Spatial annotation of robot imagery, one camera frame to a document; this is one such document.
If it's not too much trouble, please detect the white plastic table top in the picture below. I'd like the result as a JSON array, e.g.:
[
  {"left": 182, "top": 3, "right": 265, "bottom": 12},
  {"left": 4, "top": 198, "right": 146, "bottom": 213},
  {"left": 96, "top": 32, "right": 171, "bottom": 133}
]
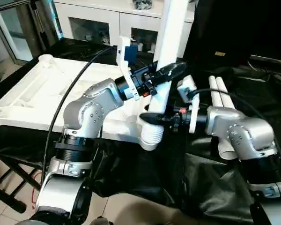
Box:
[{"left": 0, "top": 54, "right": 166, "bottom": 151}]

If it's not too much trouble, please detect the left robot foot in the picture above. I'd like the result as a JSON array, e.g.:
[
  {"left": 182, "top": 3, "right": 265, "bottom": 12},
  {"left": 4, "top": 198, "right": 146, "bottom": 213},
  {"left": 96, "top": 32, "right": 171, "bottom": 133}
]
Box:
[{"left": 93, "top": 217, "right": 113, "bottom": 225}]

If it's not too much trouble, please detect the black mat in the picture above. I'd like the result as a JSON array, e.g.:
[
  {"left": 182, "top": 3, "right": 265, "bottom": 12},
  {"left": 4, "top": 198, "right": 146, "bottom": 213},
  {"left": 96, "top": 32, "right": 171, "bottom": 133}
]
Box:
[{"left": 0, "top": 37, "right": 281, "bottom": 225}]

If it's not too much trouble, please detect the red floor cable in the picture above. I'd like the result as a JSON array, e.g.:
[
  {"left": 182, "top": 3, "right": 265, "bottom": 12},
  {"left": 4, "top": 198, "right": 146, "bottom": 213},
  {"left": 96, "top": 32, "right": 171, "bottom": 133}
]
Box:
[{"left": 31, "top": 172, "right": 42, "bottom": 210}]

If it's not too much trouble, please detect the white glass door cabinet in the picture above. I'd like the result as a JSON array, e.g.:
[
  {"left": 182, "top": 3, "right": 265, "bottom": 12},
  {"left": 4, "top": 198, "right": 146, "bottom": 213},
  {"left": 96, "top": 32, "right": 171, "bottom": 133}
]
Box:
[{"left": 53, "top": 0, "right": 195, "bottom": 58}]

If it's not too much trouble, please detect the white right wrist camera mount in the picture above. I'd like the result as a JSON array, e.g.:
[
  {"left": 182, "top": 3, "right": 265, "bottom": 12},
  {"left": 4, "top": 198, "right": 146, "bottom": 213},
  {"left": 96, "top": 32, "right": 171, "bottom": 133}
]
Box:
[{"left": 177, "top": 75, "right": 201, "bottom": 134}]

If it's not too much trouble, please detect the metal framed glass door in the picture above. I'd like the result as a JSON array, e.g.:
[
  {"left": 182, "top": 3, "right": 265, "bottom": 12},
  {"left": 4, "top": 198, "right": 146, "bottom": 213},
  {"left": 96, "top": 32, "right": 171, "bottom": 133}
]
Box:
[{"left": 0, "top": 0, "right": 61, "bottom": 63}]

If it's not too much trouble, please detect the black metal table frame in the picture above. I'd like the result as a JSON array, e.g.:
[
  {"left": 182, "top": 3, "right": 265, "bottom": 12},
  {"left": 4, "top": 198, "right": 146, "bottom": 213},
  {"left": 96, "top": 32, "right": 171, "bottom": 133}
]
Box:
[{"left": 0, "top": 154, "right": 45, "bottom": 213}]

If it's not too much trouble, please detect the blue white patterned jar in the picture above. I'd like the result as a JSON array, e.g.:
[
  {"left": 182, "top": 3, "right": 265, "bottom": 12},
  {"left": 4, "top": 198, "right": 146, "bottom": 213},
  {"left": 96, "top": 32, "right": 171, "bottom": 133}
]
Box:
[{"left": 132, "top": 0, "right": 153, "bottom": 10}]

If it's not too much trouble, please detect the dark cabinet with gold label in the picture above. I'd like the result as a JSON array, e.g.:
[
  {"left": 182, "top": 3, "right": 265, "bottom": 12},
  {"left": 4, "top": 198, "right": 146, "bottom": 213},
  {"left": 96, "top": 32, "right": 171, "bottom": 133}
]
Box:
[{"left": 182, "top": 0, "right": 251, "bottom": 68}]

